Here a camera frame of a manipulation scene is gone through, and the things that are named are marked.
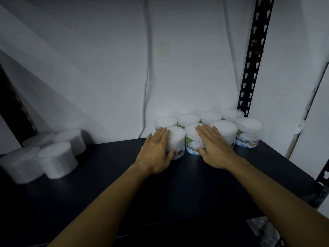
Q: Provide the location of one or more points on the person's right hand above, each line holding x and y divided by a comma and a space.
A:
218, 154

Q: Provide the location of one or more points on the person's left thumb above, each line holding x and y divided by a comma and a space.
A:
172, 155

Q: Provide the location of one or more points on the person's left middle finger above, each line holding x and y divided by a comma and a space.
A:
162, 135

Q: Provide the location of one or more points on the person's left little finger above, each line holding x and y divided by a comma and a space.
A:
148, 140

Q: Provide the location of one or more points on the person's right little finger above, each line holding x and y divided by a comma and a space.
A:
221, 137

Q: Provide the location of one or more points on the person's right middle finger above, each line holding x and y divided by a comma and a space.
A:
207, 131

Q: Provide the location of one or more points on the black shelf board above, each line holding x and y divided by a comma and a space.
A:
200, 187

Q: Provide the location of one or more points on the white wall conduit pipe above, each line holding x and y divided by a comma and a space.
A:
307, 113

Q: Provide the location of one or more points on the person's right thumb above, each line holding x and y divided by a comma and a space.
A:
201, 152

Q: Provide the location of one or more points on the cluster of cotton swab tubs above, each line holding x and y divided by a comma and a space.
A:
248, 128

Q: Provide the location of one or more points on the person's left forearm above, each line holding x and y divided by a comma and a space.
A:
102, 208

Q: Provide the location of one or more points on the person's right forearm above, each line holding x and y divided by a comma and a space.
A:
277, 203

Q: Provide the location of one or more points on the person's left hand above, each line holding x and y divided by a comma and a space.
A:
153, 158

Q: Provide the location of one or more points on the black perforated shelf post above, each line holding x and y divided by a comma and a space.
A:
254, 53
321, 187
12, 110

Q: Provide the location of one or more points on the clear cotton swab container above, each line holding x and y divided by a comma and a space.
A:
20, 165
38, 139
178, 138
73, 140
57, 160
191, 140

